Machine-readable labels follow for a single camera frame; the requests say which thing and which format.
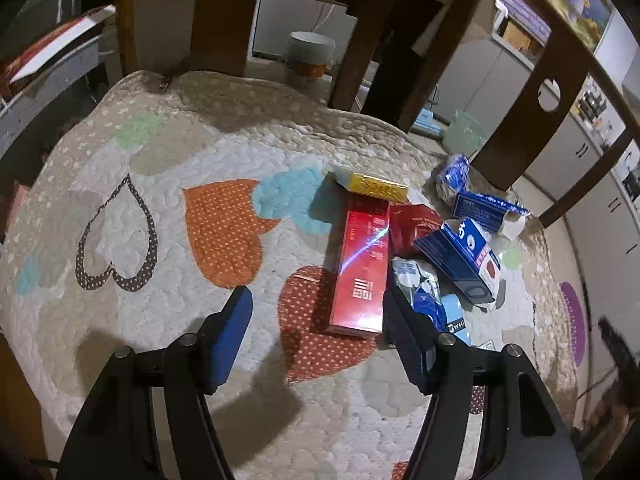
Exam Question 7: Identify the red snack bag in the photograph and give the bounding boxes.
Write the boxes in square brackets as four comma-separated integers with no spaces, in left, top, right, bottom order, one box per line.
[390,204,444,257]

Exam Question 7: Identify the quilted heart pattern cushion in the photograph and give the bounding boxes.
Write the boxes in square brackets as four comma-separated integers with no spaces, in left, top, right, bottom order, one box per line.
[1,72,582,479]

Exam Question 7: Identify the small light blue box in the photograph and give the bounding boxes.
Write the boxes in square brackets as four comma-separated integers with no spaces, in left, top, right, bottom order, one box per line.
[442,294,472,347]

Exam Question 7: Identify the purple plastic waste basket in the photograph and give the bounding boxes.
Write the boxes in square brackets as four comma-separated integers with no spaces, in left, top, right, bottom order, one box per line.
[560,282,587,367]

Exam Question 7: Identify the white plastic bucket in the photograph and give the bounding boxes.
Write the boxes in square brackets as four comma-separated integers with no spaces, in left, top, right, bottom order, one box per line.
[284,30,336,80]

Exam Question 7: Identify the blue flat mop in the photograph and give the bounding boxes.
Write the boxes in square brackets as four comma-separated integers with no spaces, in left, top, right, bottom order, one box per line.
[410,108,448,141]

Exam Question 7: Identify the dark wooden chair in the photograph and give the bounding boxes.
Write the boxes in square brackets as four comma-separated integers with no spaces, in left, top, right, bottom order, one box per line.
[116,0,639,224]

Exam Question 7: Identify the blue Chinese text box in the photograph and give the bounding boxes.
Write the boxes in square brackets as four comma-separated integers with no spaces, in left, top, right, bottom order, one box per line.
[452,191,529,240]

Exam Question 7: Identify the long red carton box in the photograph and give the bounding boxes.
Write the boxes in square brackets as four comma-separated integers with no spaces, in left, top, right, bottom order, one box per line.
[328,194,390,338]

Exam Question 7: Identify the yellow blue box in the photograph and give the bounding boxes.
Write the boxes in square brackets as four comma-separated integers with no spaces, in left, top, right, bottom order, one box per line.
[333,168,409,204]

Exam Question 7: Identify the blue white tissue pack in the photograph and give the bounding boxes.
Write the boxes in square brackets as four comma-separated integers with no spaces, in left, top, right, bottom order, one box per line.
[435,153,470,206]

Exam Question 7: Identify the dark blue carton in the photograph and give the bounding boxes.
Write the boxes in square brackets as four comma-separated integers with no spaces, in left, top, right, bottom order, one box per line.
[412,218,501,304]

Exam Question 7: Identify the grey shelving rack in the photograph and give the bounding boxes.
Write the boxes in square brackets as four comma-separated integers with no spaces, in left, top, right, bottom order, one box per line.
[1,0,122,154]

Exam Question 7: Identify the floral tissue packet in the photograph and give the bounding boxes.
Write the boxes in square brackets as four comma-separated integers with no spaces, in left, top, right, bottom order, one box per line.
[392,257,446,332]

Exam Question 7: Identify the green lined trash bin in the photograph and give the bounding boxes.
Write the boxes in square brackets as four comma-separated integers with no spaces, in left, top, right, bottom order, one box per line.
[442,110,489,160]

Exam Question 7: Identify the grey kitchen cabinets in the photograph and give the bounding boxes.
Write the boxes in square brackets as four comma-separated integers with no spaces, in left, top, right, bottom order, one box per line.
[435,38,639,336]

